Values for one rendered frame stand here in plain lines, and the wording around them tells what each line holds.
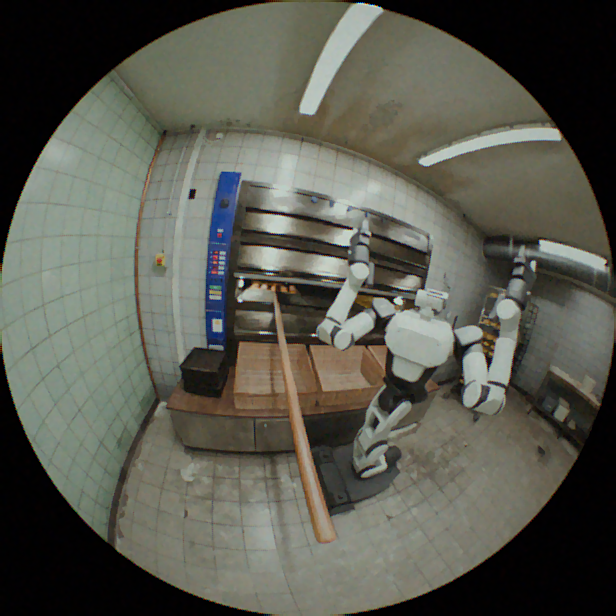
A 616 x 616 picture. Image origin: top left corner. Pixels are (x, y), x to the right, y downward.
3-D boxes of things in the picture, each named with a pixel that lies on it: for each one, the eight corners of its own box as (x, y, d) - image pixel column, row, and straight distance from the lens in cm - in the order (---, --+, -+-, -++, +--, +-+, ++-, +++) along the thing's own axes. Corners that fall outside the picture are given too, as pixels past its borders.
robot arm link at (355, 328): (320, 350, 78) (357, 326, 88) (339, 361, 69) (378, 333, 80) (313, 327, 72) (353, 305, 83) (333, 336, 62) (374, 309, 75)
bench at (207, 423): (198, 407, 214) (189, 362, 178) (393, 397, 273) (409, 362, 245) (185, 453, 184) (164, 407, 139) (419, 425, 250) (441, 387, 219)
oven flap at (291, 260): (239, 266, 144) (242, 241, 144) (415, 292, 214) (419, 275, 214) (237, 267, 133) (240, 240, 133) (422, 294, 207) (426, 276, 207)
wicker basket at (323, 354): (304, 369, 171) (309, 343, 157) (357, 368, 193) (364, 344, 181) (318, 408, 136) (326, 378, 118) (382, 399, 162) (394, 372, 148)
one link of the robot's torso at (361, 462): (365, 454, 165) (376, 420, 125) (376, 474, 159) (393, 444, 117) (347, 461, 161) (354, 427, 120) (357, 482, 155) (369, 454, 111)
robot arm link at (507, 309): (526, 289, 67) (513, 323, 63) (528, 307, 77) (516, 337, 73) (497, 280, 71) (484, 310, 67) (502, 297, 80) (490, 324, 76)
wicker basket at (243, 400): (239, 368, 165) (239, 340, 151) (301, 369, 170) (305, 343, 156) (233, 410, 129) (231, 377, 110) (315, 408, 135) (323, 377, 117)
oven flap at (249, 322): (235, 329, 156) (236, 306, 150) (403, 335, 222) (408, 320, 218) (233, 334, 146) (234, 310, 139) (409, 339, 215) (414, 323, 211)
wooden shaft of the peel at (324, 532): (335, 541, 38) (340, 540, 35) (316, 545, 37) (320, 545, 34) (276, 295, 175) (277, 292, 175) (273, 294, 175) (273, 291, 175)
